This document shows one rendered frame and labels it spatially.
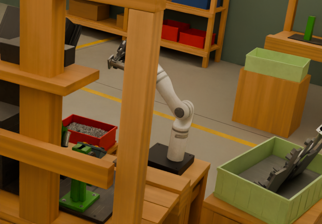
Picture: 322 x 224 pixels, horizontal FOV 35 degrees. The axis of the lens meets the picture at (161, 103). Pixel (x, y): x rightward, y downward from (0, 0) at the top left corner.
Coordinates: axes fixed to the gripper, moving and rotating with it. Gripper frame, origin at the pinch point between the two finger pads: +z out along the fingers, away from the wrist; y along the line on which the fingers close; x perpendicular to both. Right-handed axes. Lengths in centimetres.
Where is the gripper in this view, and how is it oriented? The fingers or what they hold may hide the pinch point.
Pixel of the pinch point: (116, 62)
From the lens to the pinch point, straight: 223.6
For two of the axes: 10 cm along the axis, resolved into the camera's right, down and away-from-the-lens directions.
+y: -0.1, -6.7, -7.4
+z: -4.8, 6.5, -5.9
